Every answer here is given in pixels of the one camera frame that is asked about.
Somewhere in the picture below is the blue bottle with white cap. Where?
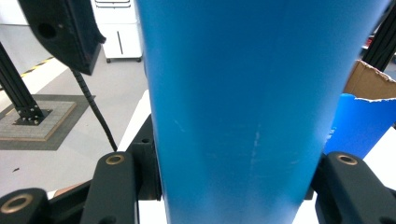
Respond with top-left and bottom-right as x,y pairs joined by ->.
134,0 -> 392,224

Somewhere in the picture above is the grey square floor mat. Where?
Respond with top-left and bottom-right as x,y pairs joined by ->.
0,93 -> 92,152

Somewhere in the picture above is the black metal stand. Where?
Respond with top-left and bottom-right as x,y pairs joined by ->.
0,41 -> 52,126
361,0 -> 396,73

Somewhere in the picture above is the brown cardboard box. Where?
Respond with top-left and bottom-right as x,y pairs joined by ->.
343,59 -> 396,101

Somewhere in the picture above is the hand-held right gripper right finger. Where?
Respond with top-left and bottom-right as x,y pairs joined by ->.
304,184 -> 316,201

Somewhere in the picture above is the white cabinet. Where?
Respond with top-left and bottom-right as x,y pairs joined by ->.
91,0 -> 145,64

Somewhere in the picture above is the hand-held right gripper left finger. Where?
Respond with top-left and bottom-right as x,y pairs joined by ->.
126,114 -> 163,201

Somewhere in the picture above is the black spiral cable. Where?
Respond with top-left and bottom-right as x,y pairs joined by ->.
71,68 -> 119,152

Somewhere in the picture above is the yellow black floor tape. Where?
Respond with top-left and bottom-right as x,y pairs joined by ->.
20,55 -> 56,79

